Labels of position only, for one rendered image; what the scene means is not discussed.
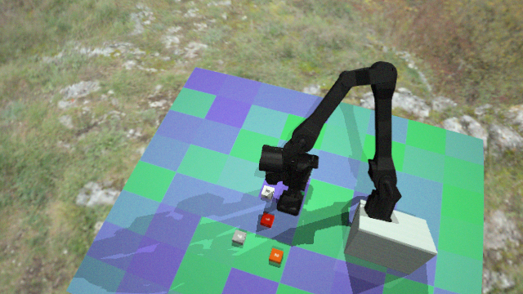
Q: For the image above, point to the red block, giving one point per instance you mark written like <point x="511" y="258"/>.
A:
<point x="267" y="220"/>

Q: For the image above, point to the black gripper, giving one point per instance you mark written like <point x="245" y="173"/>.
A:
<point x="291" y="200"/>

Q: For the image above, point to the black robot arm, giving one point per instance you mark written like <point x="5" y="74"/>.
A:
<point x="293" y="157"/>

